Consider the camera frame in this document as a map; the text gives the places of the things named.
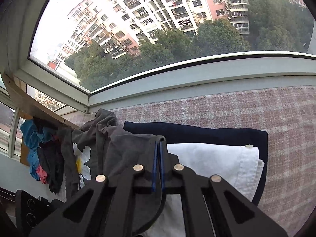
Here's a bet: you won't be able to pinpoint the large wooden board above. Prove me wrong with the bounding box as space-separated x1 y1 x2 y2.
1 72 80 129

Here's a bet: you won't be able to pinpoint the white window frame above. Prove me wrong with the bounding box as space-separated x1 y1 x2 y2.
0 0 316 158

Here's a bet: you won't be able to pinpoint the folded white shirt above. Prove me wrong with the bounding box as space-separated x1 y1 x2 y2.
145 143 265 237

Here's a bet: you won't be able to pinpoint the pink plaid blanket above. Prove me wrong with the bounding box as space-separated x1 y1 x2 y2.
60 85 316 237

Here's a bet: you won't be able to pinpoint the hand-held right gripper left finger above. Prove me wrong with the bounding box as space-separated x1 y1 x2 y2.
30 141 161 237

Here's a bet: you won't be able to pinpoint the blue garment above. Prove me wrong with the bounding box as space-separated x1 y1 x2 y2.
19 119 59 181

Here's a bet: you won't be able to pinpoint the small wooden board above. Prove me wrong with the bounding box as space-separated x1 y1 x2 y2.
20 140 32 167

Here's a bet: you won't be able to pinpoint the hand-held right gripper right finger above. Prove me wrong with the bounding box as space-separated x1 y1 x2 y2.
159 139 288 237

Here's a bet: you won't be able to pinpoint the dark grey daisy T-shirt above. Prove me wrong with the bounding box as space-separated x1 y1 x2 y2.
58 108 169 236

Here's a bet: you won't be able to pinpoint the folded navy garment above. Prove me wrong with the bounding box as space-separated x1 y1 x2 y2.
123 121 269 207

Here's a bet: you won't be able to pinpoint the pink garment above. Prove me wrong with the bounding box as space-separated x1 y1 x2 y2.
36 165 49 185

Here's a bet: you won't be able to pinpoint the green trees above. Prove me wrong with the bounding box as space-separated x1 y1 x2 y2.
65 0 316 92

